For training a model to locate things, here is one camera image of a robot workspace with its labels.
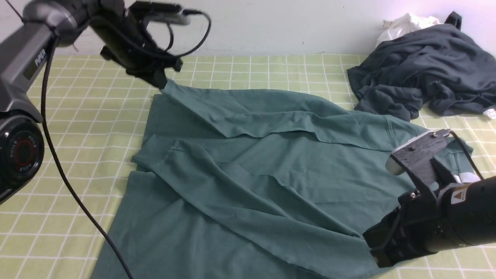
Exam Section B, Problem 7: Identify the green long-sleeved shirt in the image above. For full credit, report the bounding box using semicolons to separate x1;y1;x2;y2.
108;81;426;279

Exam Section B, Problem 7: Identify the green checkered tablecloth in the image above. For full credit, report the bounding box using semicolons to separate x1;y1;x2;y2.
0;53;496;279

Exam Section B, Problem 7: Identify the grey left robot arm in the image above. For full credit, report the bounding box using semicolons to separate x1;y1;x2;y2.
0;0;188;202

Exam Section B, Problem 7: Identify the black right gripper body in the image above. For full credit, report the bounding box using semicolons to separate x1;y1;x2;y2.
363;190;454;268

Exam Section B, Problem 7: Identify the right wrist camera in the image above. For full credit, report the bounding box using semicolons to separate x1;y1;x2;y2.
386;129;456;203

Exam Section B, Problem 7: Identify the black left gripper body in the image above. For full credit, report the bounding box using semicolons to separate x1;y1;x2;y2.
90;0;183;76

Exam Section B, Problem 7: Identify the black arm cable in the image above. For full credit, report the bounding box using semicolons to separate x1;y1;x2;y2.
40;8;212;279
446;131;485;181

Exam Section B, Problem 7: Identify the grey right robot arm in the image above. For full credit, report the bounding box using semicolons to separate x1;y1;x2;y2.
363;177;496;268

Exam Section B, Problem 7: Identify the dark grey crumpled garment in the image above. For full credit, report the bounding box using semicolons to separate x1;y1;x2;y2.
347;12;496;122

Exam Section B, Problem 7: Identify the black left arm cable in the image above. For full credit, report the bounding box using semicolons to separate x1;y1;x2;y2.
40;8;212;279

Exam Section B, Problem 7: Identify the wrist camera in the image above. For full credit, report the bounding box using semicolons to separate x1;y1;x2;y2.
127;1;202;26
386;129;456;203

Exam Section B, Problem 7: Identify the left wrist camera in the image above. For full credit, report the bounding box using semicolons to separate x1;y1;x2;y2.
127;1;202;26

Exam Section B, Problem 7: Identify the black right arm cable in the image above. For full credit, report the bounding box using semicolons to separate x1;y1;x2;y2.
446;131;485;181

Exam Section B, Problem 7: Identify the white crumpled cloth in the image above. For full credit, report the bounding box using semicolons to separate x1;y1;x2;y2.
375;14;441;47

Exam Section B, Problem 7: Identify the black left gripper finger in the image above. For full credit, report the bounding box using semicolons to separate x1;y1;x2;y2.
136;69;168;90

